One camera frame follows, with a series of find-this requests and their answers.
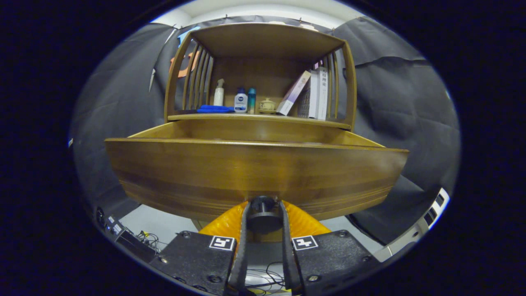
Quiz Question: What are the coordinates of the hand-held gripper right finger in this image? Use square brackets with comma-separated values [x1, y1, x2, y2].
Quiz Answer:
[280, 200, 381, 296]

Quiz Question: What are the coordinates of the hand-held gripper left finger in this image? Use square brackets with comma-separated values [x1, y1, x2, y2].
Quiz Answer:
[149, 201, 250, 296]

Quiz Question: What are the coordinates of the black round drawer knob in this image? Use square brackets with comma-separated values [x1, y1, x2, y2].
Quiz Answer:
[246, 196, 284, 235]

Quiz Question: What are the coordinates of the wooden drawer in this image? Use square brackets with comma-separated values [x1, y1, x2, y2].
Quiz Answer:
[104, 119, 410, 222]

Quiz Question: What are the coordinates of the wooden countertop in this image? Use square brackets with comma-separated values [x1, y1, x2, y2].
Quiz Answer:
[168, 113, 352, 130]

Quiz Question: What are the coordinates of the wooden cabinet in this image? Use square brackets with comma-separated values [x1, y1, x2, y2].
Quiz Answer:
[164, 22, 358, 243]

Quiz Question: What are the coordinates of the black electronic box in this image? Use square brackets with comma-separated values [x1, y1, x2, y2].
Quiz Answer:
[95, 206, 159, 264]

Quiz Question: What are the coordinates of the white metal rack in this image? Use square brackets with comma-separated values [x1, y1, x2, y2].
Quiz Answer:
[373, 187, 450, 263]

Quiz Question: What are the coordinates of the blue folded cloth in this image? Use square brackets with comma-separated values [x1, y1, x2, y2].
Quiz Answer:
[196, 105, 235, 113]

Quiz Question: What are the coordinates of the dark patterned book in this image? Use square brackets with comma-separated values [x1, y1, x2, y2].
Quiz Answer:
[298, 88, 311, 118]

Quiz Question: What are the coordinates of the white bottle with blue cap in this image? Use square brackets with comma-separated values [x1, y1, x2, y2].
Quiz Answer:
[234, 87, 248, 113]

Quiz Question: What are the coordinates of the plain white book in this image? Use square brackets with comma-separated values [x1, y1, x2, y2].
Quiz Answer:
[308, 71, 319, 119]

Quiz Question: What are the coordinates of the purple and white book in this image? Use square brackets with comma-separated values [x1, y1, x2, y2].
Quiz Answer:
[276, 70, 311, 116]

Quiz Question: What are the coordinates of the white book with black characters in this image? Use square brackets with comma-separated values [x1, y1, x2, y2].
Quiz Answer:
[316, 67, 330, 121]

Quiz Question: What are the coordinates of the black cable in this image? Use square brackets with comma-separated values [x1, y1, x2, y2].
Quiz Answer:
[247, 262, 286, 290]

